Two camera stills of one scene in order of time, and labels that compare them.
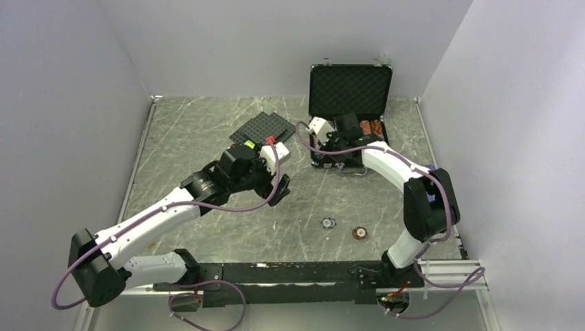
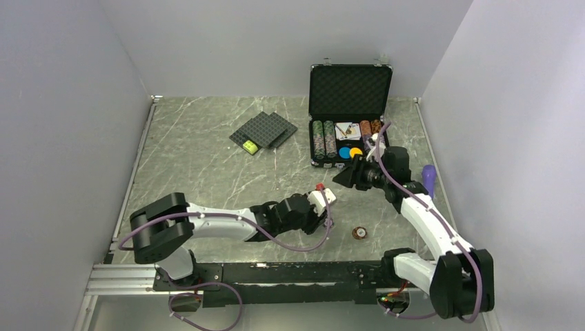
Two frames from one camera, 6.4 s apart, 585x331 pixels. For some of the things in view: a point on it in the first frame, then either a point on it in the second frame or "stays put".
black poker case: [364, 90] stays put
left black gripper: [266, 189] → [315, 222]
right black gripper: [334, 135] → [353, 176]
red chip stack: [366, 126] stays put
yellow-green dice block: [250, 144] stays put
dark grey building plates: [257, 129] stays put
